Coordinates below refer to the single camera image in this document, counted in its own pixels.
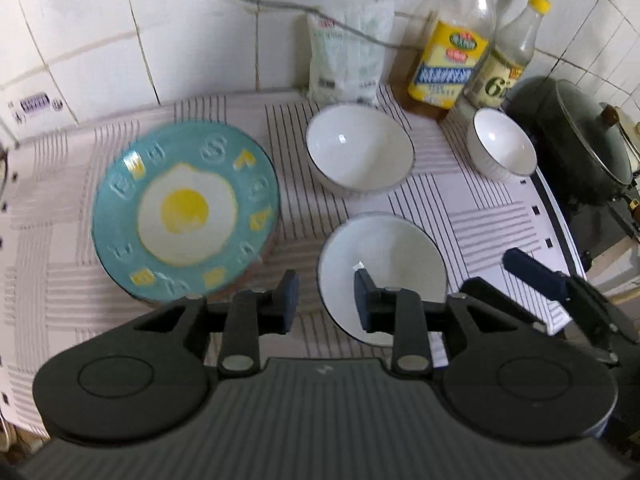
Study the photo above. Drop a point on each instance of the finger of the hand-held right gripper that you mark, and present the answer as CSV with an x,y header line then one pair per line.
x,y
510,300
535,270

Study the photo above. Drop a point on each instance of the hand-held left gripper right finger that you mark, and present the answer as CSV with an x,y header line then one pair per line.
x,y
364,302

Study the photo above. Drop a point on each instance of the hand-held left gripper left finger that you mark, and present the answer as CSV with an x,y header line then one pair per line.
x,y
290,302

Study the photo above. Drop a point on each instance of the white bowl with dark rim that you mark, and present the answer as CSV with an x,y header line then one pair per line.
x,y
390,250

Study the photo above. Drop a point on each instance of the blue fried egg plate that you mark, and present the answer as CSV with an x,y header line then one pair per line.
x,y
185,210

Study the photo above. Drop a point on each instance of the striped white tablecloth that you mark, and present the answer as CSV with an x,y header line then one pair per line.
x,y
450,200

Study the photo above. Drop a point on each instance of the small white ribbed bowl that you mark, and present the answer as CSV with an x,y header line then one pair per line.
x,y
502,140

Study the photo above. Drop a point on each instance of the dark wok with lid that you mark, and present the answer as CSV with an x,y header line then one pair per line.
x,y
565,135

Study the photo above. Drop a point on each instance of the large white bowl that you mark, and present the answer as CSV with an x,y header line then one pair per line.
x,y
357,145

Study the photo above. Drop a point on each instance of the yellow cap vinegar bottle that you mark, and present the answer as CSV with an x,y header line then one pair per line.
x,y
495,80

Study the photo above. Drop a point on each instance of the yellow label cooking wine bottle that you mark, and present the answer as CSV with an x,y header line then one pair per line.
x,y
445,70

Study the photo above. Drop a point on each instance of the white salt bag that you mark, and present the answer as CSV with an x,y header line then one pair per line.
x,y
345,60

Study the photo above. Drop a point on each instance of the white wall sticker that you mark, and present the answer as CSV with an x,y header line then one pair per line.
x,y
35,106

